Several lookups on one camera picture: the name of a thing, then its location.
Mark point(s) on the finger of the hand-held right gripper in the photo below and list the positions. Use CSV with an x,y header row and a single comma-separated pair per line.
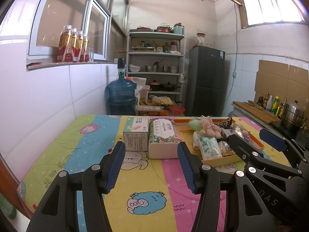
x,y
243,147
272,137

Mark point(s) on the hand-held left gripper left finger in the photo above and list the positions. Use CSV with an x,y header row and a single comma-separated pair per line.
x,y
115,171

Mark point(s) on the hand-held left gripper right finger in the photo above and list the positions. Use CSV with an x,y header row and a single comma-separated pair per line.
x,y
187,171

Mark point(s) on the small yellow packet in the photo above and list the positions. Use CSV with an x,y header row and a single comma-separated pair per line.
x,y
227,148

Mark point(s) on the cream teddy bear purple dress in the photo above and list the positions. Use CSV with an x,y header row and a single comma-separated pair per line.
x,y
239,129

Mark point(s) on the orange gold cardboard box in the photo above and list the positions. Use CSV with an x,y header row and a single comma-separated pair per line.
x,y
212,161

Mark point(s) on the leopard print scrunchie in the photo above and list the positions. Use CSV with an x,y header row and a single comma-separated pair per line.
x,y
225,123

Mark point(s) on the small white tissue pack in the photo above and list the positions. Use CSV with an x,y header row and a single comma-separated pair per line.
x,y
196,140

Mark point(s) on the green white wet wipes pack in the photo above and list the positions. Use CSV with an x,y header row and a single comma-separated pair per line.
x,y
210,147

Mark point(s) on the small pink teddy bear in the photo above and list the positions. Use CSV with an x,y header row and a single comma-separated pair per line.
x,y
208,127

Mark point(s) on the light green scrunchie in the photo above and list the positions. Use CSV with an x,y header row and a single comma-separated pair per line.
x,y
193,125

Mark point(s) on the black induction cooker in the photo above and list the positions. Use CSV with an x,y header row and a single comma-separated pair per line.
x,y
287,131

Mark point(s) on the olive oil bottle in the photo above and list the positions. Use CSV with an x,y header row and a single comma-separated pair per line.
x,y
281,110

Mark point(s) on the wooden cutting board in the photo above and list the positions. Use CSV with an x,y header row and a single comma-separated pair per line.
x,y
258,112

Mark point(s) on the steel steamer pot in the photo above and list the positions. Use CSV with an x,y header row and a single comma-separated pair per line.
x,y
293,116

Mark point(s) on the green bottle yellow cap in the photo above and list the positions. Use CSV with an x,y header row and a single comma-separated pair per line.
x,y
275,105

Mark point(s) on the grey kitchen counter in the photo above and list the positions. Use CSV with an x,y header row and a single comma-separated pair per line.
x,y
239,114

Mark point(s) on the white plastic bottle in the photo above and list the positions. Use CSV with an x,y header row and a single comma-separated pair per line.
x,y
270,102

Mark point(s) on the kitchen knife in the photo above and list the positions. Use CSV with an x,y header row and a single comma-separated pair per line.
x,y
253,104

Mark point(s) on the brown sauce bottle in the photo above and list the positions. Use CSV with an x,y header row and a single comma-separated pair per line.
x,y
266,99

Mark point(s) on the dark sauce bottle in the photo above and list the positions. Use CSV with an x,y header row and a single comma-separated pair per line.
x,y
260,100

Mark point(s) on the white green mask box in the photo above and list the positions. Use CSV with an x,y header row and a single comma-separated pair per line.
x,y
135,135

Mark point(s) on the floral tissue pack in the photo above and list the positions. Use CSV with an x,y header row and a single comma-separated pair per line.
x,y
164,135

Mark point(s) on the cardboard sheet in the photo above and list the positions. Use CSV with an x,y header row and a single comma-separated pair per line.
x,y
280,82

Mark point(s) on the red plastic basket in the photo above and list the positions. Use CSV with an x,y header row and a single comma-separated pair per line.
x,y
177,110

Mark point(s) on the orange fruit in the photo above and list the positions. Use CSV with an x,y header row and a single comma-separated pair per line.
x,y
164,112

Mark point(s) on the clear food container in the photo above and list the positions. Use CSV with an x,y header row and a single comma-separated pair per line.
x,y
148,108

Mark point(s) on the dark refrigerator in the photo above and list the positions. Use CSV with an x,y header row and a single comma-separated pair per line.
x,y
205,82

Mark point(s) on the bunch of bananas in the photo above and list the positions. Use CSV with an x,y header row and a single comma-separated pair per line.
x,y
144,101

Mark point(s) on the bag of eggs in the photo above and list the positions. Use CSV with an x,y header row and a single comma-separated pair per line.
x,y
160,100

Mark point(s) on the blue water jug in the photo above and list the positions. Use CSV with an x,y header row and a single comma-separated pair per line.
x,y
120,94

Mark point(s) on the pink plastic bucket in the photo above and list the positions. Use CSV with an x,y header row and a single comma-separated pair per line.
x,y
144,93

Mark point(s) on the black frying pan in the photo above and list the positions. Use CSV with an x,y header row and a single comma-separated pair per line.
x,y
170,86

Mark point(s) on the white printed sack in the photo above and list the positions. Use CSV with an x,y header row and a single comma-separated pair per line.
x,y
138,87

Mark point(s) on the red cooking pot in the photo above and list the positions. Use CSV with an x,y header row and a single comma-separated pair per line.
x,y
155,85

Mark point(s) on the stack of small bowls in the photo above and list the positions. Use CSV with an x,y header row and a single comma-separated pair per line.
x,y
173,69

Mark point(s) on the white bowl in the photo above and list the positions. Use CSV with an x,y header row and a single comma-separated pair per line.
x,y
134,69

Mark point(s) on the black water pump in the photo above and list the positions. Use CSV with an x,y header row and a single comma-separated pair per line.
x,y
120,65

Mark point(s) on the steel mixing bowl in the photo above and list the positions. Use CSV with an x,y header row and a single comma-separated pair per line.
x,y
151,68

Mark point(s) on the large glass jar red lid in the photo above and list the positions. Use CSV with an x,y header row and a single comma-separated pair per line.
x,y
200,40

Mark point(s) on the clear drinking glass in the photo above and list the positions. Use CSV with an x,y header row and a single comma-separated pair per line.
x,y
91,54

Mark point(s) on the grey metal shelf rack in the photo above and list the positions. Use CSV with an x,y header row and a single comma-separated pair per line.
x,y
154,54

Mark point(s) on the small jar red lid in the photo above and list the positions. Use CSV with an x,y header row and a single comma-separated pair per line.
x,y
173,46

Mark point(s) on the green tray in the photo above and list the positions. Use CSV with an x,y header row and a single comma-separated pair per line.
x,y
143,48

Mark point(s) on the red booklet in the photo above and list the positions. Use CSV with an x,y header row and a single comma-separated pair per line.
x,y
35,64

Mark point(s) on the small high window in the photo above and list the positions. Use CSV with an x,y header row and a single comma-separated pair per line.
x,y
270,2

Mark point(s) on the teal canister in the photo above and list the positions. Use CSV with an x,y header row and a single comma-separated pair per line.
x,y
178,28

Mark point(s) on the red lidded pan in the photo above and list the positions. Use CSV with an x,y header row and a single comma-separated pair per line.
x,y
163,28

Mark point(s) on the red flat tray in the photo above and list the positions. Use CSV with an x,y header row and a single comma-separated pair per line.
x,y
141,28

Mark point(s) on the sliding aluminium window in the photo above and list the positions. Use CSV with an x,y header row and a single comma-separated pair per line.
x,y
60,17

